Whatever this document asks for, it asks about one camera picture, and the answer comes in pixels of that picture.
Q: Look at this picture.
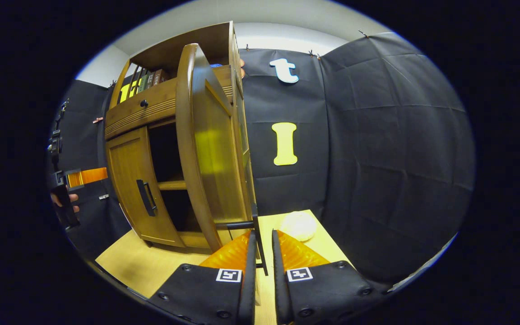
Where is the black door handle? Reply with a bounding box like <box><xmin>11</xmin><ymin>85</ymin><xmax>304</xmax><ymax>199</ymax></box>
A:
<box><xmin>136</xmin><ymin>179</ymin><xmax>158</xmax><ymax>217</ymax></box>
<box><xmin>215</xmin><ymin>203</ymin><xmax>269</xmax><ymax>276</ymax></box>

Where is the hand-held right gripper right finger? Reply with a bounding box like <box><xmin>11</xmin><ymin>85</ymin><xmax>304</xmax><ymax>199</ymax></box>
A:
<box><xmin>272</xmin><ymin>229</ymin><xmax>376</xmax><ymax>325</ymax></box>

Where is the wooden cabinet drawer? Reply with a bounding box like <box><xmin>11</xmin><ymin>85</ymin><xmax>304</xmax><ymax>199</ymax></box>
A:
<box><xmin>105</xmin><ymin>65</ymin><xmax>233</xmax><ymax>139</ymax></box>

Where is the black backdrop cloth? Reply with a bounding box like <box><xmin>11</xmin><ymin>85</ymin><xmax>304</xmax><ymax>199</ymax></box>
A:
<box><xmin>48</xmin><ymin>32</ymin><xmax>476</xmax><ymax>289</ymax></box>

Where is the wooden double-door shoe cabinet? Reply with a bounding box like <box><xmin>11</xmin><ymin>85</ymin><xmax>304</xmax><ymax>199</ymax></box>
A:
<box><xmin>104</xmin><ymin>21</ymin><xmax>258</xmax><ymax>253</ymax></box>

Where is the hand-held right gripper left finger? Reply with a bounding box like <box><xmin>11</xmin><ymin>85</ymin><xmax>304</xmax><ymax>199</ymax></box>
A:
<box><xmin>149</xmin><ymin>230</ymin><xmax>257</xmax><ymax>325</ymax></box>

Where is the cream round ball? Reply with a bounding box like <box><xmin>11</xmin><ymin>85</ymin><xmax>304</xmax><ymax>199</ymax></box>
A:
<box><xmin>280</xmin><ymin>211</ymin><xmax>317</xmax><ymax>242</ymax></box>

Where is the wooden shoe cabinet door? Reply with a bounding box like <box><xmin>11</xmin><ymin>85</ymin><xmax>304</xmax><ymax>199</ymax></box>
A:
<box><xmin>106</xmin><ymin>126</ymin><xmax>186</xmax><ymax>248</ymax></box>
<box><xmin>176</xmin><ymin>43</ymin><xmax>254</xmax><ymax>253</ymax></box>

